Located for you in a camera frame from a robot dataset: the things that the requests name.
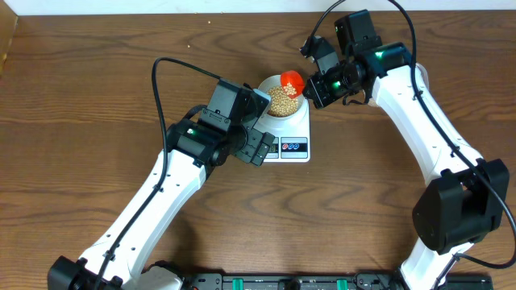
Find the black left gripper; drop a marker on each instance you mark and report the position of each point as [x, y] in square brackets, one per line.
[255, 147]

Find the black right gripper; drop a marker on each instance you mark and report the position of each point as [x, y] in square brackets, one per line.
[318, 93]

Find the white digital kitchen scale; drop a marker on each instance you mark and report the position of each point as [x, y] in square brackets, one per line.
[292, 137]

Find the red plastic measuring scoop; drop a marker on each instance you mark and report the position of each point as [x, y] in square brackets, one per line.
[292, 83]

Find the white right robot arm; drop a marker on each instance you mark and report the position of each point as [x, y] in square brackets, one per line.
[465, 194]

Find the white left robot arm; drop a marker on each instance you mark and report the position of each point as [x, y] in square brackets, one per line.
[193, 151]

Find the grey plastic bowl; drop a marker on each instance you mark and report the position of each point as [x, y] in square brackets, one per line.
[272, 81]

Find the soybeans in bowl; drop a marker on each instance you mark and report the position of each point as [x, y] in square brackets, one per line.
[283, 104]

